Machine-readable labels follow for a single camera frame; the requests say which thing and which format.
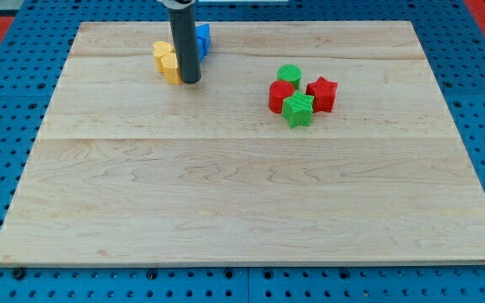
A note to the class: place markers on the green star block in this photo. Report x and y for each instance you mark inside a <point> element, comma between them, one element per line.
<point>297,109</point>

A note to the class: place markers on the red cylinder block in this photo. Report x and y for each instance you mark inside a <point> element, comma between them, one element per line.
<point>278,91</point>

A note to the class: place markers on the green cylinder block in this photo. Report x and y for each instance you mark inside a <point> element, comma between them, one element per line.
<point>290,73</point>

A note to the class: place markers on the red star block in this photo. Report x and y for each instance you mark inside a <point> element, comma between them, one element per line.
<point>324,93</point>

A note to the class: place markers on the yellow cylinder block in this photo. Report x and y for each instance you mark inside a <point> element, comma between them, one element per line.
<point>170,69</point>

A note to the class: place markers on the light wooden board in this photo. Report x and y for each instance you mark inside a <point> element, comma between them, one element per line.
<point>128,171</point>

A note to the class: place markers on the blue plastic block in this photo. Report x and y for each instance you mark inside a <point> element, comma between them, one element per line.
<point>203,35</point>

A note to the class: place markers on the yellow heart block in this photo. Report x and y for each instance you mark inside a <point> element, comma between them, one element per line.
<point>161,49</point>

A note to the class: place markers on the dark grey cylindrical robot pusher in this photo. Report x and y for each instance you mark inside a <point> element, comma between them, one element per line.
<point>181,16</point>

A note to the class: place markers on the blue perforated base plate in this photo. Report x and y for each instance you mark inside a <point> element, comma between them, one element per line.
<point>32,54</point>

